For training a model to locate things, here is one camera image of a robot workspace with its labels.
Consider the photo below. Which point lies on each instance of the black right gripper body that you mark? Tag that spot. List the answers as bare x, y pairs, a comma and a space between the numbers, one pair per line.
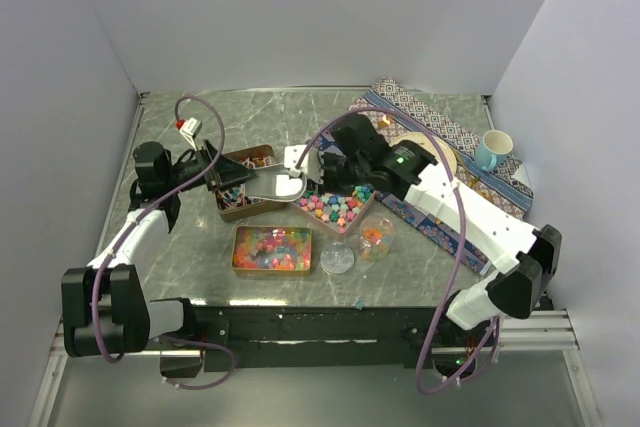
342, 173

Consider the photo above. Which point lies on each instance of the metal candy scoop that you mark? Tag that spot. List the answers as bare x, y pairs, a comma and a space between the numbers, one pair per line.
273, 183

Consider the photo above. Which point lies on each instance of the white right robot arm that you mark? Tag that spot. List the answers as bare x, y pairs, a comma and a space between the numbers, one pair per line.
524, 258

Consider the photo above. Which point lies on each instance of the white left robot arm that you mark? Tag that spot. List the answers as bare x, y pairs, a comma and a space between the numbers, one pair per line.
104, 311

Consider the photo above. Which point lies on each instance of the pink tin with star candies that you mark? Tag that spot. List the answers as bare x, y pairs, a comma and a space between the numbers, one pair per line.
335, 214

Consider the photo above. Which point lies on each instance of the gold fork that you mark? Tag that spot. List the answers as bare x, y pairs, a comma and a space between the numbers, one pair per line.
386, 120

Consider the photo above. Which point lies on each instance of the patterned placemat cloth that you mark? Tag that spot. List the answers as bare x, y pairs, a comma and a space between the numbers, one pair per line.
506, 186

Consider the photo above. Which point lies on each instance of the cream yellow plate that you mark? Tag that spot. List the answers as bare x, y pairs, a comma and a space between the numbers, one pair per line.
442, 152

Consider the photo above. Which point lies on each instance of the clear plastic candy jar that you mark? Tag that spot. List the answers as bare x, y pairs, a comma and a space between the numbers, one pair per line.
376, 234

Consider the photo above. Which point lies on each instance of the gold tin with lollipops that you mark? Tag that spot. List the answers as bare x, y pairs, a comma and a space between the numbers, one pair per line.
234, 203

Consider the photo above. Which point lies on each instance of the clear jar lid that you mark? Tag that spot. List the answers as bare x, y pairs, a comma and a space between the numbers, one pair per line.
337, 258

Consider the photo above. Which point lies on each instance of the gold tin with gummy stars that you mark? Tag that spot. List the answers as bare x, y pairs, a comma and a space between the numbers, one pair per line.
272, 251

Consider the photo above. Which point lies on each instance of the light blue mug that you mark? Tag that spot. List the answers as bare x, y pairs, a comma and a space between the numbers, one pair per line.
494, 147

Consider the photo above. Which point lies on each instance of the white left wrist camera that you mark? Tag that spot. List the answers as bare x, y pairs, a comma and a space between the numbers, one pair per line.
189, 130

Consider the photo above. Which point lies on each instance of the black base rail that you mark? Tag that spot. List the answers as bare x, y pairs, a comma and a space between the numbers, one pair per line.
279, 336

